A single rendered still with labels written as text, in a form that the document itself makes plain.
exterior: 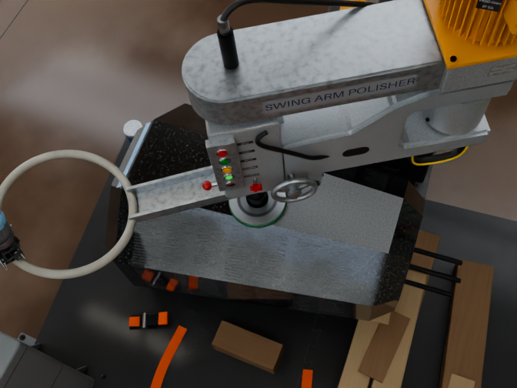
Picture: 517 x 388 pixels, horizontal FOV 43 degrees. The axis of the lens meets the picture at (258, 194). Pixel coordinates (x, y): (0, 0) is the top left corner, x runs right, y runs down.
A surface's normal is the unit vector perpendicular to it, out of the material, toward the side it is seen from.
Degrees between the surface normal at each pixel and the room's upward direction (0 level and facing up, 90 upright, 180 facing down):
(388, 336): 0
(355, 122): 40
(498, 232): 0
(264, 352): 0
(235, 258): 45
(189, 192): 8
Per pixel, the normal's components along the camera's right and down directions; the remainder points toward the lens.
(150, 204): -0.22, -0.39
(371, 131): 0.16, 0.89
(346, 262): -0.25, 0.32
